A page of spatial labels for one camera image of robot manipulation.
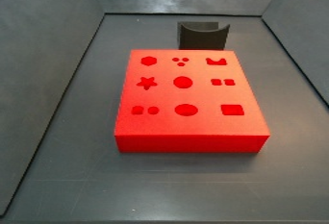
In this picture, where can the red shape sorter block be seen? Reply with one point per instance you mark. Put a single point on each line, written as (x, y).
(187, 102)

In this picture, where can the dark grey curved block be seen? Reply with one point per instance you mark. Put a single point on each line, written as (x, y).
(203, 35)

